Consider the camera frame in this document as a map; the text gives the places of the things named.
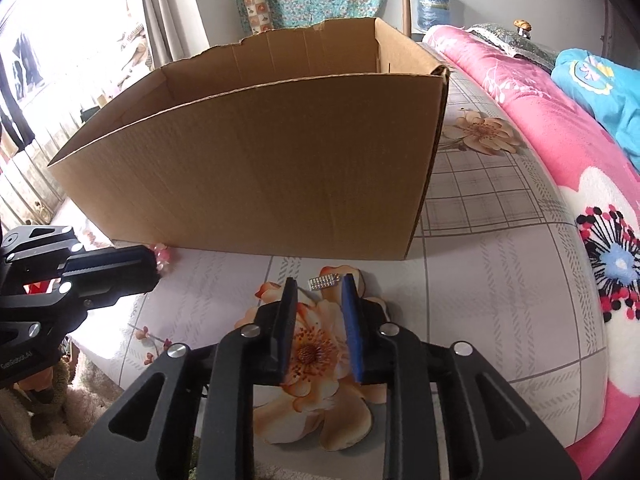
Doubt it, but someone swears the silver rhinestone bar pendant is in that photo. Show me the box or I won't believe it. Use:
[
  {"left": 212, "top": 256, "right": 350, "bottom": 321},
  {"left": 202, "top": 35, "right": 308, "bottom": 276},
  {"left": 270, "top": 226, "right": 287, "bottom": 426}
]
[{"left": 308, "top": 273, "right": 342, "bottom": 290}]

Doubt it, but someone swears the orange pink bead bracelet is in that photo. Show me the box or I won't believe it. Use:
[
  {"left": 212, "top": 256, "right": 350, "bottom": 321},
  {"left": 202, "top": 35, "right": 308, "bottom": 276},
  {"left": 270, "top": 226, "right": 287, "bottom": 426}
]
[{"left": 150, "top": 242, "right": 177, "bottom": 273}]

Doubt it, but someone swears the brown cardboard box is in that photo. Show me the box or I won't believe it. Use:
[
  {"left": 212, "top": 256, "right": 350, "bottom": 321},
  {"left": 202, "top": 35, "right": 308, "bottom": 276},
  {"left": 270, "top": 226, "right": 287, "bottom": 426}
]
[{"left": 49, "top": 18, "right": 449, "bottom": 260}]

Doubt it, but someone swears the grey curtain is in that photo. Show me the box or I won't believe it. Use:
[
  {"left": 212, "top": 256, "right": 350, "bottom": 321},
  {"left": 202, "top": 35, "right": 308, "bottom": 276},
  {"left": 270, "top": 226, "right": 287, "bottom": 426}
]
[{"left": 141, "top": 0, "right": 209, "bottom": 68}]

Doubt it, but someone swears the pink floral quilt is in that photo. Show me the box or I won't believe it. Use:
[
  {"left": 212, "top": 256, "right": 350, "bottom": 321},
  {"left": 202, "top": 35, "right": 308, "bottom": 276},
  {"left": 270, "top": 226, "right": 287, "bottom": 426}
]
[{"left": 424, "top": 25, "right": 639, "bottom": 479}]

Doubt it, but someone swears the blue water jug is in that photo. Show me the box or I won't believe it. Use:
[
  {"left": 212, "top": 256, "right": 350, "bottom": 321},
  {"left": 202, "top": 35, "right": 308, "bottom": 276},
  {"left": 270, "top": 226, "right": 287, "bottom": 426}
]
[{"left": 418, "top": 0, "right": 450, "bottom": 32}]

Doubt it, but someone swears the mushroom shaped ornament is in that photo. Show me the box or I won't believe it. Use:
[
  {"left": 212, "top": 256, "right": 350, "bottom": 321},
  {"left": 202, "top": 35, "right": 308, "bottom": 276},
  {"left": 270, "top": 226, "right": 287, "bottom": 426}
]
[{"left": 513, "top": 20, "right": 532, "bottom": 39}]

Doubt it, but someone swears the blue folded blanket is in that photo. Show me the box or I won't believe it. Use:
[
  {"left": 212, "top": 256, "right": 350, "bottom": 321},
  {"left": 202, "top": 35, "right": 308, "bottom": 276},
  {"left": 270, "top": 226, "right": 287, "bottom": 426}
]
[{"left": 551, "top": 49, "right": 640, "bottom": 170}]

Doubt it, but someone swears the patterned roll by wall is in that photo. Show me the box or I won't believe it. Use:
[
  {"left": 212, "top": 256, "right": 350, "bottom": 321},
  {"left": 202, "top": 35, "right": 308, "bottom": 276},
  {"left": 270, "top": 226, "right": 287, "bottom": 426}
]
[{"left": 243, "top": 0, "right": 274, "bottom": 35}]

